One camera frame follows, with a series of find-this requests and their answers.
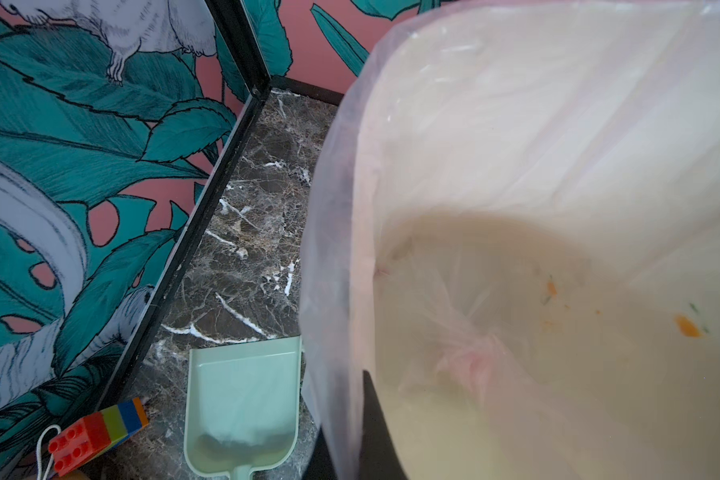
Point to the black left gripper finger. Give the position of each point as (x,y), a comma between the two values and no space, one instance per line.
(377,457)

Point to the pale green dustpan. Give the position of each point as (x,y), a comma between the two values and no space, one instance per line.
(242,407)

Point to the cream trash bin with bag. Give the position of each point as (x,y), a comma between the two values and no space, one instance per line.
(514,227)

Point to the colourful toy brick block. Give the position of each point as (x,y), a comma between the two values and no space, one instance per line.
(95,434)

